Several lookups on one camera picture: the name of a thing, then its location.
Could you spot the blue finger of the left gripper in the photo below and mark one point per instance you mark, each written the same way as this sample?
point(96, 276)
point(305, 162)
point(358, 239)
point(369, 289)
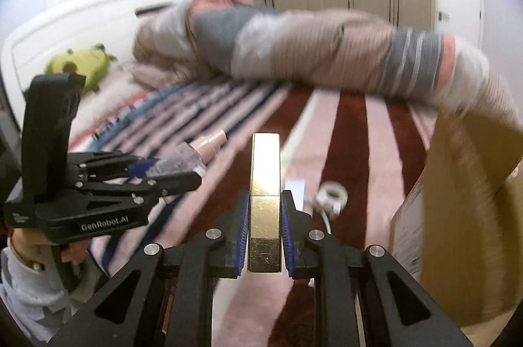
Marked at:
point(140, 168)

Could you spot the clear glass perfume bottle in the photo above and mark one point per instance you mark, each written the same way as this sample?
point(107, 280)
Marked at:
point(188, 157)

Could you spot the tape roll with white dispenser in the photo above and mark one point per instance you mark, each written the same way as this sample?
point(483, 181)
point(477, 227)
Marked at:
point(331, 198)

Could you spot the white bed headboard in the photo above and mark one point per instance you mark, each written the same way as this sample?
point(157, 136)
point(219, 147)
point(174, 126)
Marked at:
point(80, 24)

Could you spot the green avocado plush toy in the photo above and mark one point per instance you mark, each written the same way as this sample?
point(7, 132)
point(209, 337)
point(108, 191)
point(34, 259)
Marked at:
point(93, 63)

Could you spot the grey left sleeve forearm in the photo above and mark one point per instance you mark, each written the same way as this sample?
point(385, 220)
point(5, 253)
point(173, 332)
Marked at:
point(37, 300)

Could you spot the rolled striped duvet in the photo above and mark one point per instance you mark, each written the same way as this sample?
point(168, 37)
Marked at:
point(341, 49)

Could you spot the white charger with cable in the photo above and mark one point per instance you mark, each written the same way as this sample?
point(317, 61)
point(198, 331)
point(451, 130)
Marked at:
point(303, 202)

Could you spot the brown cardboard box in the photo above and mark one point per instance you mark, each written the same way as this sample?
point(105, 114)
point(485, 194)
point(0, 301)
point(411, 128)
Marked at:
point(459, 231)

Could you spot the pink pillow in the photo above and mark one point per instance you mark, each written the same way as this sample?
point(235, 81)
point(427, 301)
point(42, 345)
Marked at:
point(125, 82)

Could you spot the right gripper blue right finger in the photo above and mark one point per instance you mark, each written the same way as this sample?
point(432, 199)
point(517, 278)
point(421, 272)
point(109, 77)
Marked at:
point(295, 226)

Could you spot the person's left hand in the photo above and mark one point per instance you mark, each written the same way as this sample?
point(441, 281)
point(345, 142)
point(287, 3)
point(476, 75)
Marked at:
point(35, 250)

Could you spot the gold rectangular bar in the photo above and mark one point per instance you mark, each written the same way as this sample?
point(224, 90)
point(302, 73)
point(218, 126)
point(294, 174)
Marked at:
point(264, 241)

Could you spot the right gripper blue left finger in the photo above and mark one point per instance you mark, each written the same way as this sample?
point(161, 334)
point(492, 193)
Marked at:
point(236, 227)

